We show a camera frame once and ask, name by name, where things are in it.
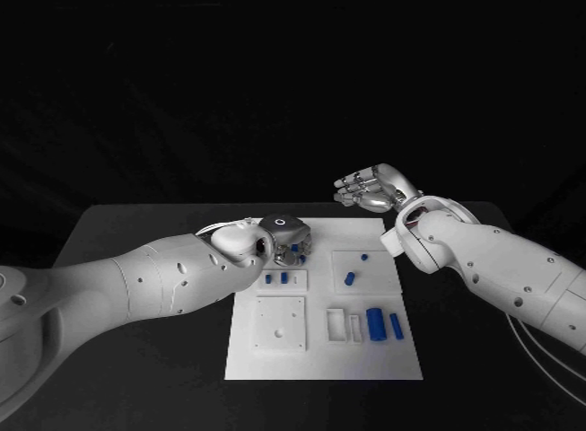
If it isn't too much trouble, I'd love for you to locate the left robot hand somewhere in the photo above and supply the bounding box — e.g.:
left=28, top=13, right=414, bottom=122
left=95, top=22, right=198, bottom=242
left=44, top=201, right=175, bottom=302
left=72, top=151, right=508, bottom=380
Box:
left=257, top=214, right=314, bottom=268

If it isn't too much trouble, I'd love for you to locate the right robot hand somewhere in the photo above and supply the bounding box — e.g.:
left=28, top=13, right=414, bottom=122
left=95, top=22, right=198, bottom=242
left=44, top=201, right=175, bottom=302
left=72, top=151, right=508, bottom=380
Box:
left=332, top=163, right=424, bottom=214

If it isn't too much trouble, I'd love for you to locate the white task board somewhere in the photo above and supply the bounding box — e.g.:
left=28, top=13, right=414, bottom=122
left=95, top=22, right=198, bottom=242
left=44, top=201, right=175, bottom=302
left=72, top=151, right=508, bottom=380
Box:
left=223, top=216, right=424, bottom=382

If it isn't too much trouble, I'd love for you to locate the large blue cylinder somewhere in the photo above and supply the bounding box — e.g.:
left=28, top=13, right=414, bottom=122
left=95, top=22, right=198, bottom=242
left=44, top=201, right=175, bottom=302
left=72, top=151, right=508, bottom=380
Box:
left=364, top=307, right=388, bottom=342

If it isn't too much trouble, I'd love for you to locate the white cable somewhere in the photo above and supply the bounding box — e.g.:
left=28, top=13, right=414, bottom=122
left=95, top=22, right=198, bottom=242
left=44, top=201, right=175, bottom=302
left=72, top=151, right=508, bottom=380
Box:
left=504, top=312, right=586, bottom=418
left=194, top=219, right=254, bottom=236
left=514, top=316, right=586, bottom=385

